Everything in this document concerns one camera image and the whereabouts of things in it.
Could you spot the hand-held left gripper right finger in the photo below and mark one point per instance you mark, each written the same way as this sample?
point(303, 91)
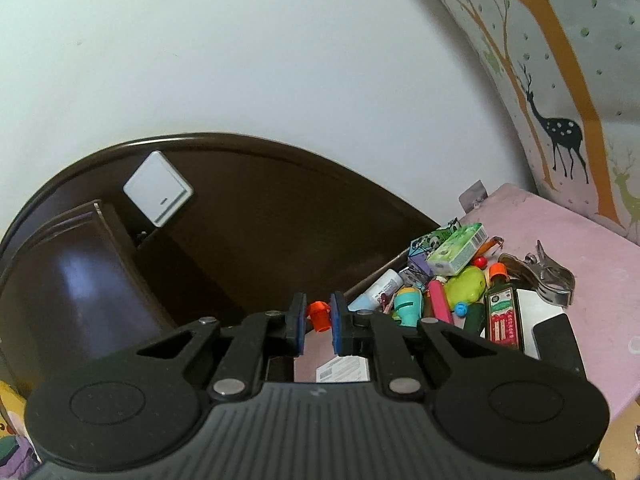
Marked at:
point(338, 327)

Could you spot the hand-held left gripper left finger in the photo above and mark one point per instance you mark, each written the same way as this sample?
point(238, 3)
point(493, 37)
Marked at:
point(298, 327)

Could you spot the orange bottle cap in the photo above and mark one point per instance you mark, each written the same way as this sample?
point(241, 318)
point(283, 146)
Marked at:
point(319, 316)

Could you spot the white tube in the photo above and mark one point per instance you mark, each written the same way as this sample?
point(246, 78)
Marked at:
point(376, 294)

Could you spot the teal toy bottle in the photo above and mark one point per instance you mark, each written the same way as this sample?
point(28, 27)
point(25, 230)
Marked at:
point(409, 306)

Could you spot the pink marker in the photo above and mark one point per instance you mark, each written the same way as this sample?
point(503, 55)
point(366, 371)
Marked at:
point(439, 305)

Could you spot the dark brown wooden headboard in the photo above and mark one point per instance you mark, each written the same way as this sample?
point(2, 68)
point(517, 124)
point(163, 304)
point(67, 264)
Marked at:
point(280, 220)

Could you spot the panda print box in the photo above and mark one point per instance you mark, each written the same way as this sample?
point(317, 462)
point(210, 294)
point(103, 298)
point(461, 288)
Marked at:
point(424, 255)

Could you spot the small blue bead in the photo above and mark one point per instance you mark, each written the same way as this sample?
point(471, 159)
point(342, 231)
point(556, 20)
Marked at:
point(461, 308)

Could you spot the dark green cylinder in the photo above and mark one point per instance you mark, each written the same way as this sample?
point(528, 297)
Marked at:
point(473, 318)

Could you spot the yellow-green plastic egg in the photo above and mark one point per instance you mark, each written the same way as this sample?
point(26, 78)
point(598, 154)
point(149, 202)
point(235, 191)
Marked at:
point(466, 284)

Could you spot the green tissue pack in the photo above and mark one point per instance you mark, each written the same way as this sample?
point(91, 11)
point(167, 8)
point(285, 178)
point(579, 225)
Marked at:
point(457, 251)

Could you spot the small red ball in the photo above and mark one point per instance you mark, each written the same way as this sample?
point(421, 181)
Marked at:
point(479, 262)

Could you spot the dark green bottle red label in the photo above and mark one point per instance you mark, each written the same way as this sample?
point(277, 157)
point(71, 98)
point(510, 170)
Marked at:
point(502, 317)

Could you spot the orange pen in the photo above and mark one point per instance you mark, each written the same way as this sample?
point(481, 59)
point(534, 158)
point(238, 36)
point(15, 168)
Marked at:
point(486, 247)

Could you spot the grey fabric tag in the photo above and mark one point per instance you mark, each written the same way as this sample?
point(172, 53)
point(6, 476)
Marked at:
point(473, 195)

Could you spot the white and black card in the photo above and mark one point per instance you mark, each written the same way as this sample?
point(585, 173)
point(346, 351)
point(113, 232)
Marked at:
point(547, 332)

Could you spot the metal clip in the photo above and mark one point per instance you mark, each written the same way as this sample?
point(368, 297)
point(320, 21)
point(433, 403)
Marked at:
point(545, 280)

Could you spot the colourful printed blanket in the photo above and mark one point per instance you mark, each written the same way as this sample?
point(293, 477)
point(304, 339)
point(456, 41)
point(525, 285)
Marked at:
point(11, 435)

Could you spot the deer print curtain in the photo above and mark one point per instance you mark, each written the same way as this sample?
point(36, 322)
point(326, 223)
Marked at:
point(555, 60)

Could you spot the white wall switch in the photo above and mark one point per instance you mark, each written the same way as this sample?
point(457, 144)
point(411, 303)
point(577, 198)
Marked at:
point(158, 188)

